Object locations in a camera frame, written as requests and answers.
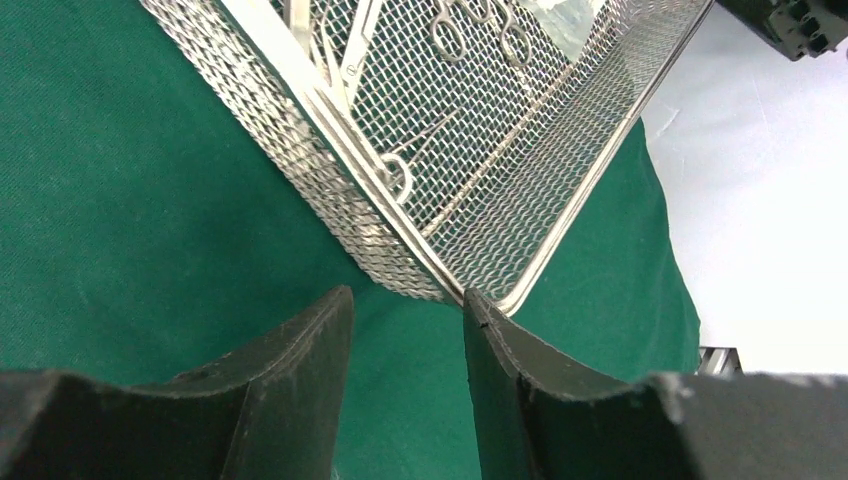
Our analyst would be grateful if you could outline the steel surgical scissors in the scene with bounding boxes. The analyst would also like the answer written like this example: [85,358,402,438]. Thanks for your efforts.
[429,0,534,68]

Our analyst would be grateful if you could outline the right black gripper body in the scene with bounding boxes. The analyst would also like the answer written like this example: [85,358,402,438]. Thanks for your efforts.
[717,0,847,61]

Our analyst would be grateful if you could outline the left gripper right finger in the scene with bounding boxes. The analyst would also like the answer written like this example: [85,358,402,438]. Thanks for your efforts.
[463,289,847,479]

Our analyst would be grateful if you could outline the steel forceps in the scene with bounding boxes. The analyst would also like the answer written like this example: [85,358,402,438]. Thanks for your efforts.
[281,0,384,111]

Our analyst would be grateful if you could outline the clear gauze packet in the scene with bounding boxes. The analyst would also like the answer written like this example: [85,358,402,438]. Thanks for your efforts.
[519,0,606,61]

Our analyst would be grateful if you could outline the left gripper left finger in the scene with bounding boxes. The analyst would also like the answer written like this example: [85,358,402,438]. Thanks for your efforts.
[1,286,354,479]

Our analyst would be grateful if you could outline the metal wire mesh tray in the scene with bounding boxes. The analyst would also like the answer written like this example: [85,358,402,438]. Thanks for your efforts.
[144,1,711,314]

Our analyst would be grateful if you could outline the dark green surgical cloth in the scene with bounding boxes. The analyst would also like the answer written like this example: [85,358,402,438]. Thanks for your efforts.
[1,1,700,479]

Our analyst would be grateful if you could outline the aluminium right side rail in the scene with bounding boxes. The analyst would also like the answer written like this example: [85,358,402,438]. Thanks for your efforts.
[696,347,743,376]

